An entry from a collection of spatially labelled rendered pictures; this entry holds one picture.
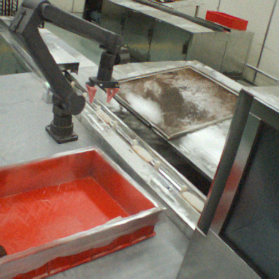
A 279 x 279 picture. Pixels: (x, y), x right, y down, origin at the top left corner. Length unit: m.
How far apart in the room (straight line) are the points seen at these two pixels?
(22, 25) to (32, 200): 0.49
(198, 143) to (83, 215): 0.51
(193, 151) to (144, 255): 0.47
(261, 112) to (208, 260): 0.32
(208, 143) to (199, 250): 0.62
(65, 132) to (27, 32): 0.43
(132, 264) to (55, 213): 0.25
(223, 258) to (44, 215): 0.49
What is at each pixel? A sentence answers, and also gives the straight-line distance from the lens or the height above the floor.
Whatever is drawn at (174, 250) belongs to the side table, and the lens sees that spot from 0.93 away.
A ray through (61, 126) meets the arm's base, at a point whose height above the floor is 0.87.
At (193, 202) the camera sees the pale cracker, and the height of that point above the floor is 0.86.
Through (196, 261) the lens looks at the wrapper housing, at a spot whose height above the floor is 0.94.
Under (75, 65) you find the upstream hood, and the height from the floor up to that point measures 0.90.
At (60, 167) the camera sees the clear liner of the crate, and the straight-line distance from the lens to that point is 1.03.
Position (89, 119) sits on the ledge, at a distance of 1.37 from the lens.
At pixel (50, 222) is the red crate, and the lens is 0.94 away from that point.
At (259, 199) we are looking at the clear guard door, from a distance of 0.58.
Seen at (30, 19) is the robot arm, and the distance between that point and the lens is 1.03.
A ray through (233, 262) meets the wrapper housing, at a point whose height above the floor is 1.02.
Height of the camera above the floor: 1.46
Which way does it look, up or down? 27 degrees down
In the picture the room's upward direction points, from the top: 11 degrees clockwise
